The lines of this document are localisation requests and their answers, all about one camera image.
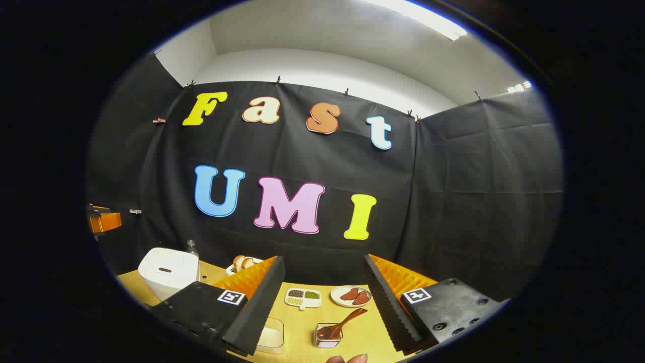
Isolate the white rice cooker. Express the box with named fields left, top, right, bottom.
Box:
left=138, top=247, right=201, bottom=302

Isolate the brown wooden spoon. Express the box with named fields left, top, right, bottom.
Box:
left=316, top=308, right=368, bottom=340

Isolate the clear glass bottle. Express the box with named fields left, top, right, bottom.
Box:
left=185, top=239, right=202, bottom=282

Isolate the clear plastic container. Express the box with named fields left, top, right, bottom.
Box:
left=256, top=317, right=285, bottom=353

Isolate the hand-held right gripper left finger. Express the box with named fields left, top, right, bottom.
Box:
left=150, top=256, right=286, bottom=357

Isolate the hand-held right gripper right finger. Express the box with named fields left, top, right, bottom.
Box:
left=364, top=254, right=510, bottom=354

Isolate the clear wire chopstick holder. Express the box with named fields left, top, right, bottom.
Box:
left=313, top=323, right=344, bottom=349

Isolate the round white plate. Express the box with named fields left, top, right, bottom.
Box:
left=330, top=285, right=372, bottom=308

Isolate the white toaster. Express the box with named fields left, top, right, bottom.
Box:
left=225, top=256, right=266, bottom=277

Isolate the white divided dish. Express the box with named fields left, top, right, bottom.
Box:
left=284, top=287, right=322, bottom=310

